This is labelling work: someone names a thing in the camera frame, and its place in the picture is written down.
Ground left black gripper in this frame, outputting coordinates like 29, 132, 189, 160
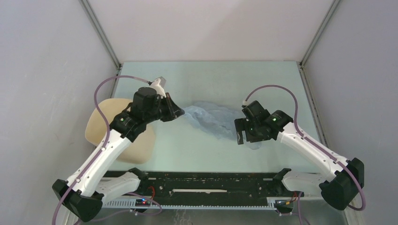
145, 92, 184, 124

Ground blue plastic trash bag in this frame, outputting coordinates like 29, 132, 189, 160
183, 101, 243, 148

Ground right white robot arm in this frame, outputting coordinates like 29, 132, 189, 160
234, 100, 365, 210

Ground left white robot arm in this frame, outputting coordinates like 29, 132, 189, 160
52, 87, 185, 222

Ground beige trash bin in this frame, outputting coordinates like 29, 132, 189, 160
85, 98, 156, 164

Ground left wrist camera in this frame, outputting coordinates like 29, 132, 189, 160
150, 76, 166, 98

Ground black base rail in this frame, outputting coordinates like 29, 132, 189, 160
135, 172, 294, 206

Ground right metal frame post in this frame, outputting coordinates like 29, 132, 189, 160
300, 0, 342, 67

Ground metal frame post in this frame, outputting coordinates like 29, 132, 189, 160
79, 0, 122, 70
300, 0, 342, 67

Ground left metal frame post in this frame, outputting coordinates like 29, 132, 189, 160
79, 0, 122, 70

